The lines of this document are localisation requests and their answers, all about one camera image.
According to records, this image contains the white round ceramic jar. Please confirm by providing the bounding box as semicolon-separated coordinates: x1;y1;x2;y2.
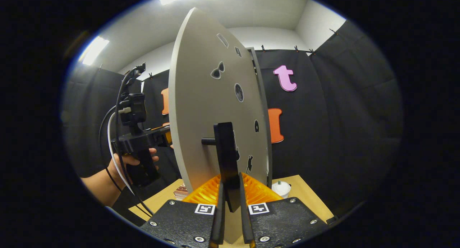
271;181;291;199

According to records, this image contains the white cable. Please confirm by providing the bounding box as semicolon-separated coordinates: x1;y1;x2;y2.
107;111;135;197

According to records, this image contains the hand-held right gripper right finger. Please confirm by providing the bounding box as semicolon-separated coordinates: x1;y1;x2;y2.
238;173;329;248

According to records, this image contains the beige cabinet door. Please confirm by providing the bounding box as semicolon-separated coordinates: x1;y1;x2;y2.
168;7;271;245

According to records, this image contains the black door handle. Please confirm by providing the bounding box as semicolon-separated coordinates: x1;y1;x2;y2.
201;122;242;212

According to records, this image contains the black backdrop cloth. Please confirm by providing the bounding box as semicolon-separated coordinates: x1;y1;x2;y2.
61;20;405;220

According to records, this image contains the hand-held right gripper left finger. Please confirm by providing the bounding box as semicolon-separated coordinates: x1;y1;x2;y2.
139;174;227;248

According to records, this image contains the ceiling light panel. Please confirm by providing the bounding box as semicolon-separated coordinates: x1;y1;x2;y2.
81;36;110;66

